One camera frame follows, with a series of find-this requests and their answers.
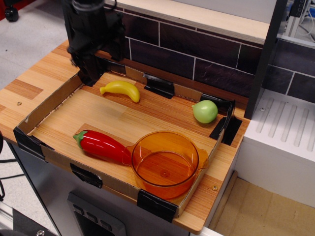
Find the white toy sink drainboard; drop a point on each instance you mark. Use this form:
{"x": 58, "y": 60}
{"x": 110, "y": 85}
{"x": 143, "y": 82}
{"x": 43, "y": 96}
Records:
{"x": 277, "y": 152}

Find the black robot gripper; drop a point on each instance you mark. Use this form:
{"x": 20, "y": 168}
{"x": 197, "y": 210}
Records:
{"x": 94, "y": 30}

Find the dark wooden post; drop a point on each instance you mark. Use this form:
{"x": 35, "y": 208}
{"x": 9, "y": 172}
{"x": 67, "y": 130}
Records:
{"x": 67, "y": 22}

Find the red plastic chili pepper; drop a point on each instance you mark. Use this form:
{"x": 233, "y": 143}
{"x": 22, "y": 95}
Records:
{"x": 102, "y": 145}

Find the green plastic apple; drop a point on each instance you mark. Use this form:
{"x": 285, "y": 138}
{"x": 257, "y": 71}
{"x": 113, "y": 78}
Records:
{"x": 205, "y": 111}

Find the cardboard fence with black tape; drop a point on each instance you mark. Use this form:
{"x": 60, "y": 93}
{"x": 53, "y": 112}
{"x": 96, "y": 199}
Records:
{"x": 58, "y": 105}

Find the grey toy oven front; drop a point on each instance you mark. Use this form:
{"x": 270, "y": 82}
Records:
{"x": 93, "y": 221}

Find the orange transparent plastic pot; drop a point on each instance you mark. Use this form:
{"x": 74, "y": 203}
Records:
{"x": 165, "y": 163}

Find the yellow plastic banana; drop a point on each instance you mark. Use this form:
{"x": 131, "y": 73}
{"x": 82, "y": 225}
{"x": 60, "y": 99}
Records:
{"x": 122, "y": 87}

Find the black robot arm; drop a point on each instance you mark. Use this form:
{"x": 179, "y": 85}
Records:
{"x": 102, "y": 64}

